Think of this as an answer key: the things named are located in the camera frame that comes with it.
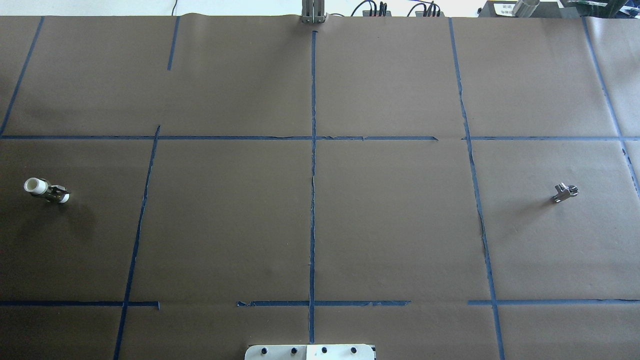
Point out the black power strip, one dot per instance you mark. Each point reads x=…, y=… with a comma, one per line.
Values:
x=381, y=9

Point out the silver metal cylinder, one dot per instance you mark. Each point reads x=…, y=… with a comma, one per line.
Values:
x=525, y=8

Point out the aluminium profile post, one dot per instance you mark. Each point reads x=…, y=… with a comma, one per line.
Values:
x=313, y=11

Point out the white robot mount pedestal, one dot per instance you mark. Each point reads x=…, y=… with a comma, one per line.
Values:
x=357, y=351

